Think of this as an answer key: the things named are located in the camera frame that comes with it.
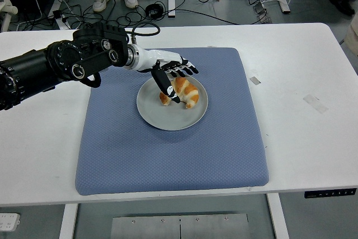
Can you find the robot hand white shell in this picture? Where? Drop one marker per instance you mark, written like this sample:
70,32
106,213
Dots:
156,58

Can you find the golden brown croissant bread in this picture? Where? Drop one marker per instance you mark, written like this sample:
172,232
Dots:
190,90

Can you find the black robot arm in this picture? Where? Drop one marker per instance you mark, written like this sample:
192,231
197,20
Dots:
33,68

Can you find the round grey plate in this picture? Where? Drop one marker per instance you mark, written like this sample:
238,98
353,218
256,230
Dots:
167,118

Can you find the small grey tape piece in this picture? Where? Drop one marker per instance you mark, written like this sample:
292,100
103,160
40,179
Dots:
255,80

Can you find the blue quilted mat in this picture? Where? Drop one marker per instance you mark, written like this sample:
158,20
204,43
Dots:
167,160

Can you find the long grey tape piece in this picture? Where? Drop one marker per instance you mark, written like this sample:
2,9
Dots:
315,104

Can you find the grey metal plate with screws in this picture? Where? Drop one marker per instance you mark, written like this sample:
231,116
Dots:
179,227

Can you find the white table leg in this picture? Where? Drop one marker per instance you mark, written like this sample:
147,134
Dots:
68,222
278,219

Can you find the beige cloth object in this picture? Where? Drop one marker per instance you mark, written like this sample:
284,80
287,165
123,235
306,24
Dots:
353,40

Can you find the black table control panel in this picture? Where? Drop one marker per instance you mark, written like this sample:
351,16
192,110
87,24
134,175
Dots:
330,193

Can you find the white power strip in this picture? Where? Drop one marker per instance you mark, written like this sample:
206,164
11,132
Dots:
8,221

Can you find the white chair frame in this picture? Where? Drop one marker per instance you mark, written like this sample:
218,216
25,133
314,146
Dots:
7,8

